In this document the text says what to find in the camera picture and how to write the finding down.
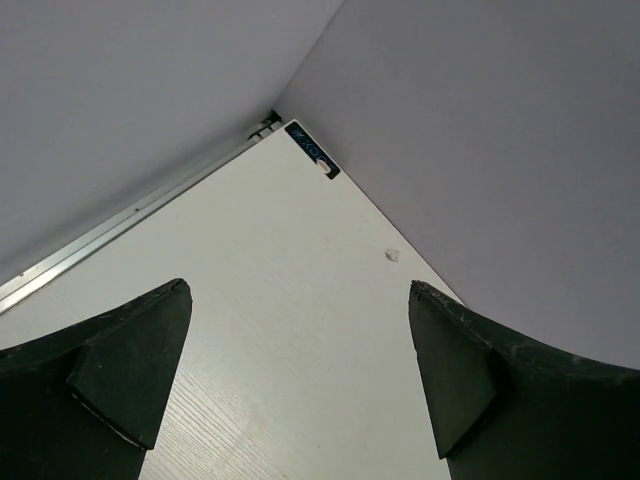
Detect small white paper scrap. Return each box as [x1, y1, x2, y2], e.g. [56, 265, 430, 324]
[385, 249, 399, 262]

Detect blue left corner sticker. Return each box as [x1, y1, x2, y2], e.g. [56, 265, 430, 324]
[284, 121, 341, 180]

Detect aluminium table frame rail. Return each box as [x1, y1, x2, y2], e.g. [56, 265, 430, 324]
[1, 110, 282, 313]

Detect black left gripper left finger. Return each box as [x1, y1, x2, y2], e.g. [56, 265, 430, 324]
[1, 279, 192, 479]

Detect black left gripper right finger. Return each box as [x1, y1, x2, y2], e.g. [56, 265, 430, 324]
[409, 281, 639, 479]

